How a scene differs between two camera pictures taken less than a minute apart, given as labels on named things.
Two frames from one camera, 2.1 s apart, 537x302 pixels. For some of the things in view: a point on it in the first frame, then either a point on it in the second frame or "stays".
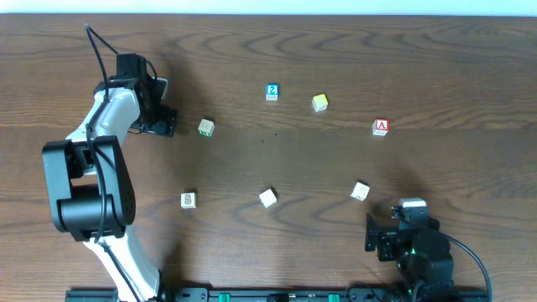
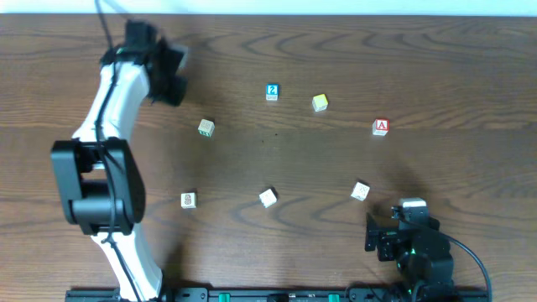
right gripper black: x=373 y=234 stays
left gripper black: x=159 y=123 -> x=169 y=70
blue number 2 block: x=272 y=91 stays
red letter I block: x=188 y=200 stays
